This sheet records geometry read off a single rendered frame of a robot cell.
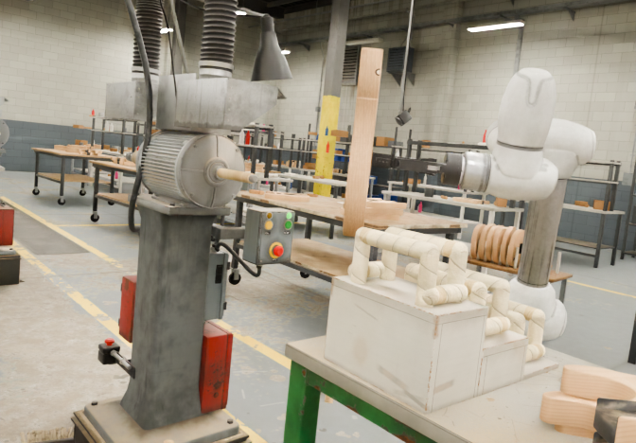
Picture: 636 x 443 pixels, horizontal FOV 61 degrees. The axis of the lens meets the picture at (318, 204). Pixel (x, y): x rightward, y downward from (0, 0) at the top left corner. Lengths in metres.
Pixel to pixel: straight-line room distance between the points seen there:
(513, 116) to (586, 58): 12.10
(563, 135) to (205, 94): 1.08
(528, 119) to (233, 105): 0.77
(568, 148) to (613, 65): 11.27
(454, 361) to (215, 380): 1.38
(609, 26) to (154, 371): 12.24
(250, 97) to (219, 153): 0.34
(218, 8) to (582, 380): 1.34
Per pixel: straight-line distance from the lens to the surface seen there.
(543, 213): 1.89
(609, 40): 13.25
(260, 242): 1.98
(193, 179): 1.82
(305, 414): 1.25
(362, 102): 1.15
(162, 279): 2.01
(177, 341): 2.11
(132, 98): 2.15
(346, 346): 1.10
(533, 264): 1.94
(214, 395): 2.26
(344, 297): 1.09
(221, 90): 1.56
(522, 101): 1.25
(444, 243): 1.03
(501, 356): 1.13
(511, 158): 1.27
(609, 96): 12.98
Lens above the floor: 1.35
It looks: 5 degrees down
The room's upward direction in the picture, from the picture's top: 6 degrees clockwise
